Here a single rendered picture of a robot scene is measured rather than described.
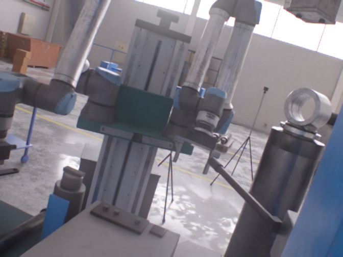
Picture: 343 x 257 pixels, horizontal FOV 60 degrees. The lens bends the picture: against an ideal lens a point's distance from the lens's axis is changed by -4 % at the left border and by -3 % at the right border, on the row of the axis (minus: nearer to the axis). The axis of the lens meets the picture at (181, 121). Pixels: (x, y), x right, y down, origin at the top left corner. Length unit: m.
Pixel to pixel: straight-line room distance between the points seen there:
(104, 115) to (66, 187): 0.92
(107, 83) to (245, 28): 0.76
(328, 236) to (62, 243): 0.48
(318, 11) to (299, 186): 0.63
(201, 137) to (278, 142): 0.30
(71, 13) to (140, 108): 0.68
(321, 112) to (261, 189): 0.37
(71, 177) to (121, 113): 1.09
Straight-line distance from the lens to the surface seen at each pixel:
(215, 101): 1.28
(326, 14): 1.03
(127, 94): 1.80
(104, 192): 2.07
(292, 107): 1.28
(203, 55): 1.49
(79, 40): 1.17
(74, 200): 0.79
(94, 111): 1.66
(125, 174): 2.02
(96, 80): 1.65
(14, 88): 1.04
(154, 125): 1.85
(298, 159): 1.19
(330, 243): 0.39
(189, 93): 1.42
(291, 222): 0.57
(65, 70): 1.13
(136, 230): 0.75
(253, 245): 1.30
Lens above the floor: 1.58
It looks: 9 degrees down
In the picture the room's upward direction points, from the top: 17 degrees clockwise
